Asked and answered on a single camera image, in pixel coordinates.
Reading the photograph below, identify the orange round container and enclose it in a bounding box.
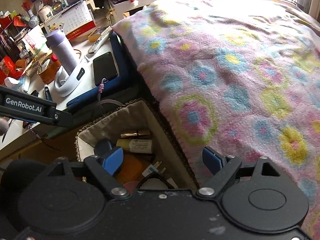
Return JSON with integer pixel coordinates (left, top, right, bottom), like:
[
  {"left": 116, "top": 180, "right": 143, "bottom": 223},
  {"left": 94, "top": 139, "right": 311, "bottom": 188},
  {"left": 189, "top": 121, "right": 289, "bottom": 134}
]
[{"left": 37, "top": 59, "right": 62, "bottom": 83}]

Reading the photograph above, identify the orange bottle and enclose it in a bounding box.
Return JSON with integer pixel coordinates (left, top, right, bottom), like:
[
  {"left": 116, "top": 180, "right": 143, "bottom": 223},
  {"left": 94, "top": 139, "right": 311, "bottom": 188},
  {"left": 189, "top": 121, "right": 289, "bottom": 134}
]
[{"left": 114, "top": 154, "right": 150, "bottom": 184}]

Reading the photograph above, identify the purple thermos bottle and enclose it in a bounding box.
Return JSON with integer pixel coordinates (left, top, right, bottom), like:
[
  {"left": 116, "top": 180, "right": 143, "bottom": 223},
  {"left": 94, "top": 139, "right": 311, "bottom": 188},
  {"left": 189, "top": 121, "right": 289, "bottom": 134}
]
[{"left": 46, "top": 29, "right": 78, "bottom": 75}]

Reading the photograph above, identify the white snack bag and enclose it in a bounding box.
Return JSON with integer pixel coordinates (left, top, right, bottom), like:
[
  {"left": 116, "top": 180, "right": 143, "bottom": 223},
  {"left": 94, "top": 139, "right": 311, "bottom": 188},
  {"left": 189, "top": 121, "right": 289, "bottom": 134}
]
[{"left": 22, "top": 26, "right": 49, "bottom": 55}]

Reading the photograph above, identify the pink braided phone strap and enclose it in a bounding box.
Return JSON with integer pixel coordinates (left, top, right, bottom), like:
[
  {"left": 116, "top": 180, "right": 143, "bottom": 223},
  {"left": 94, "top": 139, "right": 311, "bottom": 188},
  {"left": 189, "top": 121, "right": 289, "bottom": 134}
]
[{"left": 99, "top": 78, "right": 109, "bottom": 110}]

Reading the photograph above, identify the small yellow box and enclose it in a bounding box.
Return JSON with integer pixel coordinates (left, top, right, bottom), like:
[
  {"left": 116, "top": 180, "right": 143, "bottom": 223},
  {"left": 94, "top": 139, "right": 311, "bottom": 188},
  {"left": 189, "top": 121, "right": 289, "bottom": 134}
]
[{"left": 87, "top": 29, "right": 108, "bottom": 42}]

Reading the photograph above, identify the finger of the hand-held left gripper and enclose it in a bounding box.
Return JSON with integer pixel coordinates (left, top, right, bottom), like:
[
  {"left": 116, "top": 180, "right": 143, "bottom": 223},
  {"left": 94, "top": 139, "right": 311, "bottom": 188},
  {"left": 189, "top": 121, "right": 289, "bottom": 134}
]
[{"left": 54, "top": 110, "right": 73, "bottom": 127}]

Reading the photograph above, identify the red gift box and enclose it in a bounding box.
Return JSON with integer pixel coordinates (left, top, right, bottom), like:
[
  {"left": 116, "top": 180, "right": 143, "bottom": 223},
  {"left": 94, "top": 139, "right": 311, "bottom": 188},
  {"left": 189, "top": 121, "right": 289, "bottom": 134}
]
[{"left": 0, "top": 56, "right": 28, "bottom": 85}]

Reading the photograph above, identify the white neck massager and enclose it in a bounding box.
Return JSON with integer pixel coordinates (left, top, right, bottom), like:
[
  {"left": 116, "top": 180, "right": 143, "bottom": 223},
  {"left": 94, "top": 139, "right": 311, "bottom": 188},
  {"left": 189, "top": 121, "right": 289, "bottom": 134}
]
[{"left": 54, "top": 56, "right": 90, "bottom": 97}]

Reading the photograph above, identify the black smartphone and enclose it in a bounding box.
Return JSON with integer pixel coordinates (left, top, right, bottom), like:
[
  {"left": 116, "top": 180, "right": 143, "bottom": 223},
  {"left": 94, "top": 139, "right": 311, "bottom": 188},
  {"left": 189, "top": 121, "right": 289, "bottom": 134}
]
[{"left": 93, "top": 52, "right": 118, "bottom": 86}]

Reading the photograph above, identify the desk calendar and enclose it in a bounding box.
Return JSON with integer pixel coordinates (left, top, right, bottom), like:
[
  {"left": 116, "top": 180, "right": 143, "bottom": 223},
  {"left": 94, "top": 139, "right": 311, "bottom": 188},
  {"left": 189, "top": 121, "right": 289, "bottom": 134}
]
[{"left": 40, "top": 1, "right": 97, "bottom": 42}]

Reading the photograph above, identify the grey round ring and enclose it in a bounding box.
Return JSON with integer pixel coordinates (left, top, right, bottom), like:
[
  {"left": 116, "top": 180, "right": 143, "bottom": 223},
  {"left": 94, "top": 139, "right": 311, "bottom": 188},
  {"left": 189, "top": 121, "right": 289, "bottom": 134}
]
[{"left": 96, "top": 99, "right": 123, "bottom": 110}]

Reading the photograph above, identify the blue padded edge cushion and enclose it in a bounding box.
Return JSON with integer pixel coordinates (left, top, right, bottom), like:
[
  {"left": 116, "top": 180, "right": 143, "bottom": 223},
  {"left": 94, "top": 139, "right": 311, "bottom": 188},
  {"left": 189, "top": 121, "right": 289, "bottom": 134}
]
[{"left": 66, "top": 32, "right": 130, "bottom": 113}]

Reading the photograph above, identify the white ceramic jar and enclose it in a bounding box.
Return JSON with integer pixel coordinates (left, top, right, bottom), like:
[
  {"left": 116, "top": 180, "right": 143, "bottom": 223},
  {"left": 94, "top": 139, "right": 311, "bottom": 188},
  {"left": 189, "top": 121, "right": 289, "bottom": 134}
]
[{"left": 37, "top": 5, "right": 53, "bottom": 22}]

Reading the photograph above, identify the white charger plug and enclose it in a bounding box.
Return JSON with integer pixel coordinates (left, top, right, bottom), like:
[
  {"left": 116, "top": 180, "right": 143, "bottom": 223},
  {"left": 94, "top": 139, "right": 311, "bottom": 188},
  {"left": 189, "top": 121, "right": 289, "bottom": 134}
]
[{"left": 141, "top": 162, "right": 167, "bottom": 178}]

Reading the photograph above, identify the cream cosmetic tube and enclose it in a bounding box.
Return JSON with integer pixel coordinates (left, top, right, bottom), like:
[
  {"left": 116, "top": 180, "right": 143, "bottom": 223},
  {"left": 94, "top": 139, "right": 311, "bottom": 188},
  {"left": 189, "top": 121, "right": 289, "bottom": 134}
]
[{"left": 116, "top": 139, "right": 153, "bottom": 154}]

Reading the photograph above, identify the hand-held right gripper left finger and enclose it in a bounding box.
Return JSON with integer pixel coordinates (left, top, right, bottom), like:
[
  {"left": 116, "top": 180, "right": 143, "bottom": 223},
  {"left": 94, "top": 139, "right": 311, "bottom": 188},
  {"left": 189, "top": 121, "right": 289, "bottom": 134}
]
[{"left": 47, "top": 147, "right": 131, "bottom": 197}]

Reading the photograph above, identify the dark rounded matte case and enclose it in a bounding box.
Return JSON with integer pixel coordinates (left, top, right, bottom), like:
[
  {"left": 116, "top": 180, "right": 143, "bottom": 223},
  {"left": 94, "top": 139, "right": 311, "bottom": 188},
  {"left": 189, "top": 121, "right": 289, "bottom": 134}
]
[{"left": 94, "top": 139, "right": 114, "bottom": 157}]

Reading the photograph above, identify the gold lipstick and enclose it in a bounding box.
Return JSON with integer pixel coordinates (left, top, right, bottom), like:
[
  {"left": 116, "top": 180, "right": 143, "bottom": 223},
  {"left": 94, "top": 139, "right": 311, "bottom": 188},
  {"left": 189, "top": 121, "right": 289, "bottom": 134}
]
[{"left": 120, "top": 129, "right": 151, "bottom": 138}]

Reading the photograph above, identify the pink printed fleece blanket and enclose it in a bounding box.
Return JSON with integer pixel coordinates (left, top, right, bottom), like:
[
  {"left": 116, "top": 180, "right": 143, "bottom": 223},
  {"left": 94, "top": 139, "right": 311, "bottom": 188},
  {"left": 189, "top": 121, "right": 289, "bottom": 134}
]
[{"left": 112, "top": 0, "right": 320, "bottom": 230}]

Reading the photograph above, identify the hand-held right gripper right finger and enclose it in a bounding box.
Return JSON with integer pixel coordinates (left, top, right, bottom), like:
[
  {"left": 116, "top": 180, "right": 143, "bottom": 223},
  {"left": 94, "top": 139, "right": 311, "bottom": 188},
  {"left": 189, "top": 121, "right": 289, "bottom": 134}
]
[{"left": 202, "top": 146, "right": 282, "bottom": 197}]

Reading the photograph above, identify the grey remote control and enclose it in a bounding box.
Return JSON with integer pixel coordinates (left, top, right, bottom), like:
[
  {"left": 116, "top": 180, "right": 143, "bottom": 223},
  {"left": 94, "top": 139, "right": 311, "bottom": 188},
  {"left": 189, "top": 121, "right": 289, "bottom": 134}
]
[{"left": 87, "top": 26, "right": 113, "bottom": 54}]

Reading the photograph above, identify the beige fabric-lined basket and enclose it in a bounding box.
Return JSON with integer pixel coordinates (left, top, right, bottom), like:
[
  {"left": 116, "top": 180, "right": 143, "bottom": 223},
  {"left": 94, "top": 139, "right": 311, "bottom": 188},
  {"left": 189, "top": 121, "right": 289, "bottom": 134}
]
[{"left": 76, "top": 100, "right": 200, "bottom": 190}]

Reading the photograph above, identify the white and blue tissue pack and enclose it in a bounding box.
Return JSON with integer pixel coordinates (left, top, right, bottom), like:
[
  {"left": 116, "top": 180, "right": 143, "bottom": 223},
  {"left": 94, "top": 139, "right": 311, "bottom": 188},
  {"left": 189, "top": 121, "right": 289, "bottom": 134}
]
[{"left": 4, "top": 76, "right": 32, "bottom": 93}]

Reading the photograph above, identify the blue and white vase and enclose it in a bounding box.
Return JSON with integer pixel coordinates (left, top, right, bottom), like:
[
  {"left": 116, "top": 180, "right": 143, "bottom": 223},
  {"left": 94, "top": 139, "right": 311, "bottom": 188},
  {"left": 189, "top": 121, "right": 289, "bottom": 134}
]
[{"left": 28, "top": 9, "right": 40, "bottom": 28}]

